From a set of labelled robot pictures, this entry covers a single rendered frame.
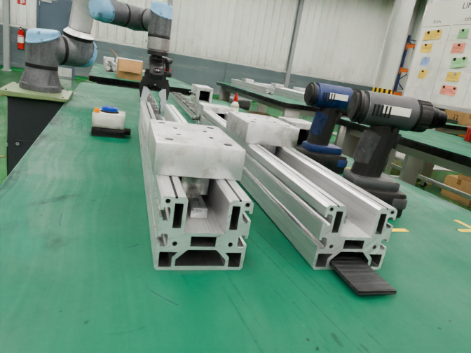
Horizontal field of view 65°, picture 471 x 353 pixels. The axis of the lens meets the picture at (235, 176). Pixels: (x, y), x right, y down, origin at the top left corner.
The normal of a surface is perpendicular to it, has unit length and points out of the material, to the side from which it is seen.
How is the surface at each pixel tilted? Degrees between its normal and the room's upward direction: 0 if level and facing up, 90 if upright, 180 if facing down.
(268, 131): 90
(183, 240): 90
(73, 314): 0
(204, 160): 90
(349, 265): 0
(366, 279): 0
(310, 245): 90
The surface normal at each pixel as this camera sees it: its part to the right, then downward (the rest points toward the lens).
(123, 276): 0.15, -0.95
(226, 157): 0.26, 0.31
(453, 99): -0.94, -0.06
